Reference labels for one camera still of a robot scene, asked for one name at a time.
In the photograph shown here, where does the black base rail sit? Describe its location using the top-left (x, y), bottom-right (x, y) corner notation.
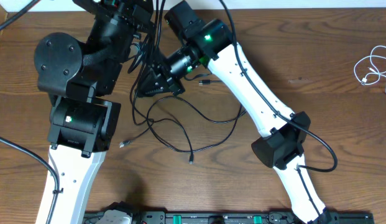
top-left (82, 202), bottom-right (375, 224)

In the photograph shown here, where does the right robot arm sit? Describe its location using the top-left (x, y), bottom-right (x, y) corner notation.
top-left (136, 1), bottom-right (331, 223)

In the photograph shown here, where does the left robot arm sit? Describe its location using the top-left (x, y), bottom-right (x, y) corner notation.
top-left (34, 1), bottom-right (154, 223)

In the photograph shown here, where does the black usb cable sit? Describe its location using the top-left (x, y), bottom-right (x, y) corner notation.
top-left (119, 0), bottom-right (193, 165)
top-left (145, 79), bottom-right (247, 154)

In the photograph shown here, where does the white usb cable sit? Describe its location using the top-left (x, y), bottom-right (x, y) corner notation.
top-left (353, 45), bottom-right (386, 98)

